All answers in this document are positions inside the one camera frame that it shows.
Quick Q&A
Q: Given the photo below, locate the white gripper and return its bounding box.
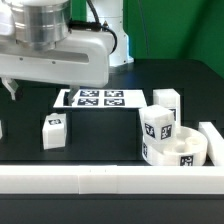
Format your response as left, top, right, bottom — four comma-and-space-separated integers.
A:
0, 30, 114, 106

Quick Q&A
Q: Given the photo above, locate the white round stool seat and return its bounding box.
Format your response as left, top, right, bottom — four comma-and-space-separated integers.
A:
142, 126, 208, 166

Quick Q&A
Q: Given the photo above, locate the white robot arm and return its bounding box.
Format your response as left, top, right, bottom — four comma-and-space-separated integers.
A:
0, 0, 133, 103

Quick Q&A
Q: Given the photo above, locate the white marker sheet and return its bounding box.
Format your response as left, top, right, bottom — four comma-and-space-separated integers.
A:
54, 89, 146, 108

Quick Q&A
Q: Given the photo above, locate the white block at left edge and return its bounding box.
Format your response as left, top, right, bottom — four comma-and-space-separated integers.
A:
0, 120, 3, 140

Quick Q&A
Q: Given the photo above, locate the white front fence bar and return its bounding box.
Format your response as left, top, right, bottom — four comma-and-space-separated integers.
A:
0, 165, 224, 194

